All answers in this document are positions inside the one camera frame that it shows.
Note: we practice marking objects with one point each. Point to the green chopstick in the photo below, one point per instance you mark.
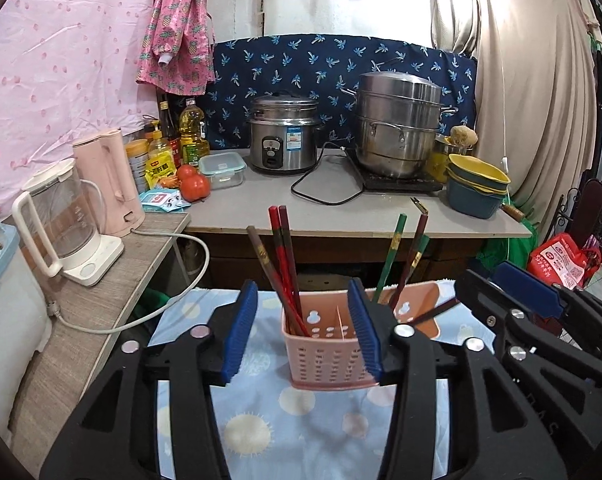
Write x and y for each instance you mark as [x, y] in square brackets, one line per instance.
[419, 255]
[393, 245]

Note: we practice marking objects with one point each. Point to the brown chopstick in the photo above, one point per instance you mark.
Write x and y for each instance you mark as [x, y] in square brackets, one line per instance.
[261, 255]

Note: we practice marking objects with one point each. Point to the red shopping bag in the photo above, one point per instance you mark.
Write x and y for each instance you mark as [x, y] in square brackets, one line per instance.
[561, 260]

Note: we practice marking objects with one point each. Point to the yellow loofah sponge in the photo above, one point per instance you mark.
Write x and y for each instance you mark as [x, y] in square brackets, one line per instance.
[463, 136]

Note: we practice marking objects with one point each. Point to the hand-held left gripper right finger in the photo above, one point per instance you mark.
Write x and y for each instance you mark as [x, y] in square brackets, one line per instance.
[363, 330]

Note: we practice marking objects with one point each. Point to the dark soy sauce bottle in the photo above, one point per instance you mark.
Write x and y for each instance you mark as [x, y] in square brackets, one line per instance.
[167, 120]

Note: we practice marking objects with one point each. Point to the yellow tin can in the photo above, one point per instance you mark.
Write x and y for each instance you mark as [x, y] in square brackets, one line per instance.
[137, 165]

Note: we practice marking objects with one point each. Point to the pink plastic utensil basket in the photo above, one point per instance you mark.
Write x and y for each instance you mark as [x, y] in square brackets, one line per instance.
[321, 355]

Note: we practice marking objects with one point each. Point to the yellow seasoning bottle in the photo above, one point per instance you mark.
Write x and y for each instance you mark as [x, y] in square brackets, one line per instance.
[161, 160]

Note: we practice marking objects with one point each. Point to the pink electric kettle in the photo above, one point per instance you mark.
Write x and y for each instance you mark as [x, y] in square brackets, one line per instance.
[108, 180]

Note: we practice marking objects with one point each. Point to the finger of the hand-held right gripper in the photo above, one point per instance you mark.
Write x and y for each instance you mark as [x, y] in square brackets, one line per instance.
[511, 332]
[526, 287]

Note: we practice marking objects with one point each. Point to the blue dotted tablecloth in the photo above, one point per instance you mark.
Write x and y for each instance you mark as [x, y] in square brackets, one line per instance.
[261, 425]

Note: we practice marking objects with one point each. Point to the pink pineapple print garment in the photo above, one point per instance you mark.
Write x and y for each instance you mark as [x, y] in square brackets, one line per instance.
[176, 25]

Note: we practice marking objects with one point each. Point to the black induction cooker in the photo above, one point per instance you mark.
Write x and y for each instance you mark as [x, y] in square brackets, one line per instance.
[406, 184]

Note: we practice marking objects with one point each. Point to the red tomato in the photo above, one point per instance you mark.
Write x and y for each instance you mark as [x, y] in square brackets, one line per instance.
[186, 172]
[196, 188]

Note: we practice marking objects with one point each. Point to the grey top kitchen table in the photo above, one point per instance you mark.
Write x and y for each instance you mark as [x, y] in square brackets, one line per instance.
[261, 205]

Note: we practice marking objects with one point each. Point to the pink dotted curtain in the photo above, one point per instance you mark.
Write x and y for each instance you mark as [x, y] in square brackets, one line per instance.
[66, 60]

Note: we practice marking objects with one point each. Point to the glass kettle white base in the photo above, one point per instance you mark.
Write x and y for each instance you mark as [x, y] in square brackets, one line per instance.
[66, 220]

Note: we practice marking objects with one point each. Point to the dark metal chair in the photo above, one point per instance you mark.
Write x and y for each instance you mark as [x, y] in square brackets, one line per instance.
[591, 205]

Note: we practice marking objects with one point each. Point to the blue palm print cloth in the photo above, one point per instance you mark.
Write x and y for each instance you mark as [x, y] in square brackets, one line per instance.
[291, 65]

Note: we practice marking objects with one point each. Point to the green plastic bag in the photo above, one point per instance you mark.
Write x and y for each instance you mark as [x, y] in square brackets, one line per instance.
[506, 250]

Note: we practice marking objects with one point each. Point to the wood grain side table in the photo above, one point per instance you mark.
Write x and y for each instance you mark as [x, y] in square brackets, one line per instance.
[96, 320]

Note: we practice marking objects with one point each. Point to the steel rice cooker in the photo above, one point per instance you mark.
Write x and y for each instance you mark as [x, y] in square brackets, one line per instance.
[286, 145]

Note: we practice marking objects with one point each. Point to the white box with blue lid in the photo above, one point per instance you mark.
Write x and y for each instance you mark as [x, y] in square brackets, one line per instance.
[11, 340]

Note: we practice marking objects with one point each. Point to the steel steamer pot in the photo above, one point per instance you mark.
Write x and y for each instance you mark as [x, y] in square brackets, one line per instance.
[396, 125]

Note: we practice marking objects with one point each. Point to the beige curtain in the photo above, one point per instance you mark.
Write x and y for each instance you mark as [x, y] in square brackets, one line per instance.
[531, 85]

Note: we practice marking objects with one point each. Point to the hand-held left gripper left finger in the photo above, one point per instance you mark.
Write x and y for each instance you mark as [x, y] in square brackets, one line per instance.
[241, 330]

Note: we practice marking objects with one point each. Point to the blue white packet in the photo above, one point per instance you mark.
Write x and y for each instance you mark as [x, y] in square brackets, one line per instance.
[163, 200]

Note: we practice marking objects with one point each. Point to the large blue bowl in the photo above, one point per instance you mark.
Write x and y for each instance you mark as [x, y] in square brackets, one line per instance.
[473, 205]

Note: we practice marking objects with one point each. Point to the dark red chopstick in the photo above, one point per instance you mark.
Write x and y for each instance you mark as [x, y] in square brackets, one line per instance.
[415, 240]
[438, 310]

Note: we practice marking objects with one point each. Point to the blue bowl yellow inside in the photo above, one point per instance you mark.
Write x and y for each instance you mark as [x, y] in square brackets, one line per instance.
[478, 170]
[481, 189]

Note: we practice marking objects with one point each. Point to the clear container green lid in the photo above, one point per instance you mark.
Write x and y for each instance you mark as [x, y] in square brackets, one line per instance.
[222, 170]

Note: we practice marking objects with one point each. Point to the cooking oil bottle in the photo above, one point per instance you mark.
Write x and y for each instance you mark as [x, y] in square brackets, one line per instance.
[193, 135]

